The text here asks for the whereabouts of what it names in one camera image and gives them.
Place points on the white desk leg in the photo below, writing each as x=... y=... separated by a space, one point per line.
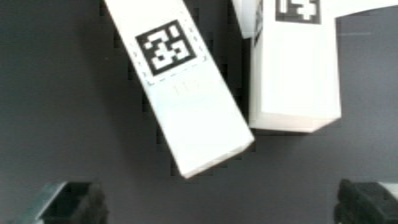
x=289 y=26
x=196 y=110

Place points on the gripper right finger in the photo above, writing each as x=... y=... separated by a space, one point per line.
x=367 y=203

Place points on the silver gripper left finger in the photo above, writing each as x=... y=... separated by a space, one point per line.
x=69 y=204

